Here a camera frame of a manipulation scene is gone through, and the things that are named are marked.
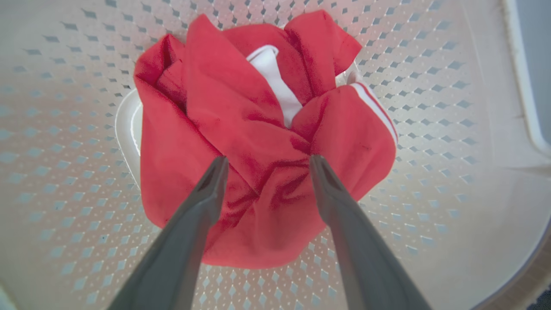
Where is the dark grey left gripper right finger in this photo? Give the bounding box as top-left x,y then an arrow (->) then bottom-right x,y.
309,154 -> 431,310

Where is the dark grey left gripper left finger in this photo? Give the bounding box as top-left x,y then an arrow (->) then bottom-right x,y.
108,156 -> 229,310

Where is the red and white garment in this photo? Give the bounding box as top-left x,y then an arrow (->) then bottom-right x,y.
133,9 -> 399,270

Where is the cream perforated laundry basket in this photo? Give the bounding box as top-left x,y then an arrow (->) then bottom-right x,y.
0,0 -> 551,310

